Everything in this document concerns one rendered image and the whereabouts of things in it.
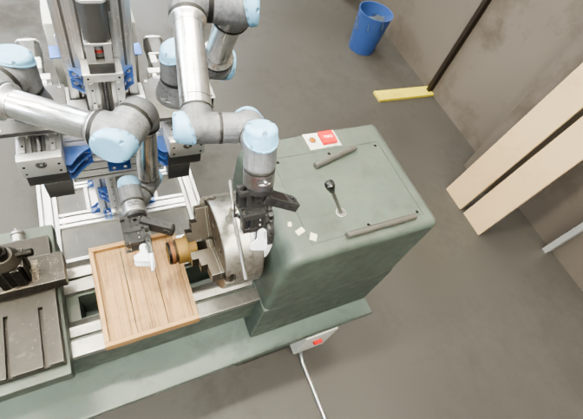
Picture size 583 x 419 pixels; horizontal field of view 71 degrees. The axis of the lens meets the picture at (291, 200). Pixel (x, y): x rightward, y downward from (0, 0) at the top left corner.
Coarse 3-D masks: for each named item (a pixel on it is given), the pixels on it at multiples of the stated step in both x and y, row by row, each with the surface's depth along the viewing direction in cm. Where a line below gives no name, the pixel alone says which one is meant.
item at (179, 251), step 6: (174, 240) 131; (180, 240) 131; (186, 240) 130; (168, 246) 129; (174, 246) 130; (180, 246) 129; (186, 246) 130; (192, 246) 132; (168, 252) 128; (174, 252) 129; (180, 252) 129; (186, 252) 130; (168, 258) 133; (174, 258) 129; (180, 258) 129; (186, 258) 130
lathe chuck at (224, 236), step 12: (216, 204) 129; (228, 204) 129; (216, 216) 125; (216, 228) 126; (228, 228) 124; (216, 240) 129; (228, 240) 124; (228, 252) 124; (228, 264) 124; (240, 264) 126; (252, 264) 129; (228, 276) 127; (240, 276) 130
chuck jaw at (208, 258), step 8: (208, 248) 133; (192, 256) 130; (200, 256) 130; (208, 256) 131; (216, 256) 131; (192, 264) 132; (200, 264) 129; (208, 264) 129; (216, 264) 129; (208, 272) 130; (216, 272) 127; (224, 272) 129; (216, 280) 129; (232, 280) 131
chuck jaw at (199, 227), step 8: (200, 208) 130; (200, 216) 131; (208, 216) 132; (192, 224) 130; (200, 224) 132; (208, 224) 133; (184, 232) 134; (192, 232) 131; (200, 232) 133; (208, 232) 134; (192, 240) 132
